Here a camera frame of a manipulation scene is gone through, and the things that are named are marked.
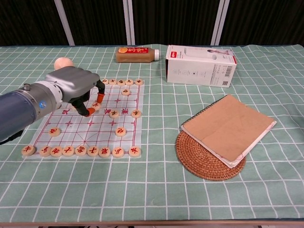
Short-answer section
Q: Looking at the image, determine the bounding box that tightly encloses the white partition frame post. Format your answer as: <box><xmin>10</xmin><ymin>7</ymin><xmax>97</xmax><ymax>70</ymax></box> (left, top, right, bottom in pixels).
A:
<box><xmin>210</xmin><ymin>0</ymin><xmax>231</xmax><ymax>46</ymax></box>
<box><xmin>122</xmin><ymin>0</ymin><xmax>136</xmax><ymax>46</ymax></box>
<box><xmin>53</xmin><ymin>0</ymin><xmax>76</xmax><ymax>46</ymax></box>

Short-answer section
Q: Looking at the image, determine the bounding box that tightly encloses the round woven rattan coaster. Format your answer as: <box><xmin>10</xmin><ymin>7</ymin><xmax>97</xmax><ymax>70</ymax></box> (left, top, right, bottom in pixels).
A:
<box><xmin>175</xmin><ymin>130</ymin><xmax>247</xmax><ymax>182</ymax></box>

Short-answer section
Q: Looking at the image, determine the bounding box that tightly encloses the juice bottle red label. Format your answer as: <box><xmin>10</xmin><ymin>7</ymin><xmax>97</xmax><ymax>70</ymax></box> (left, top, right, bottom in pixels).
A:
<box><xmin>115</xmin><ymin>47</ymin><xmax>161</xmax><ymax>64</ymax></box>

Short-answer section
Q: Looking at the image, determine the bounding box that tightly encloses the brown spiral notebook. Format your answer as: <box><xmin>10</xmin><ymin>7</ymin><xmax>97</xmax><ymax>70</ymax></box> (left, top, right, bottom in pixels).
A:
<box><xmin>180</xmin><ymin>94</ymin><xmax>278</xmax><ymax>168</ymax></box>

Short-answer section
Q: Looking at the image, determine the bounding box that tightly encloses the pale peach ball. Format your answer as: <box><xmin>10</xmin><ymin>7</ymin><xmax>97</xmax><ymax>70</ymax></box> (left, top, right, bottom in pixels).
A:
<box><xmin>54</xmin><ymin>57</ymin><xmax>74</xmax><ymax>71</ymax></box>

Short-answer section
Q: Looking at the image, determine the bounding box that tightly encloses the green grid tablecloth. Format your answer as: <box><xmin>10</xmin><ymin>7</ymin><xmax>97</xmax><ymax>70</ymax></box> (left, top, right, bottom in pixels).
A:
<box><xmin>0</xmin><ymin>43</ymin><xmax>304</xmax><ymax>225</ymax></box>

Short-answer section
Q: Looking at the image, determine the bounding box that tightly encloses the white product carton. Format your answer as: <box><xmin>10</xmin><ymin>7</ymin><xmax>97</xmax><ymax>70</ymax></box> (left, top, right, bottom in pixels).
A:
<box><xmin>165</xmin><ymin>44</ymin><xmax>238</xmax><ymax>88</ymax></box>

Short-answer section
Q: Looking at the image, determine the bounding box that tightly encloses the translucent chess board sheet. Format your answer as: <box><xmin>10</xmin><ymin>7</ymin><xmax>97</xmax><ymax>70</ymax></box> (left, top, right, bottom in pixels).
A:
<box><xmin>22</xmin><ymin>80</ymin><xmax>145</xmax><ymax>160</ymax></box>

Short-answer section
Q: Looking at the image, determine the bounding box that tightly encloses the left five-finger robot hand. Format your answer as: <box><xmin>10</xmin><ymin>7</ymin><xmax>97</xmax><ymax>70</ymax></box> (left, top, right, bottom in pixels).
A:
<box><xmin>46</xmin><ymin>67</ymin><xmax>106</xmax><ymax>117</ymax></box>

